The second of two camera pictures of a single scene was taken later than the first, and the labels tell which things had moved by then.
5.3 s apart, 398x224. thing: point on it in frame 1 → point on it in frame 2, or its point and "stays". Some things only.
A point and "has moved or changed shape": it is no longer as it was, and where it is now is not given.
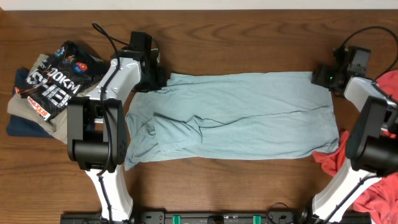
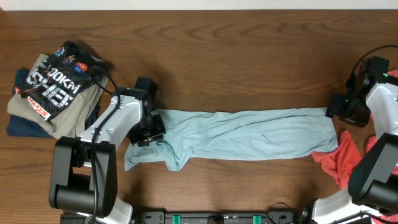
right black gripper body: (326, 77) → (351, 110)
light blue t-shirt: (286, 116) has moved or changed shape
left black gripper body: (158, 78) → (148, 130)
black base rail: (138, 217) stays
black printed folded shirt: (68, 71) stays
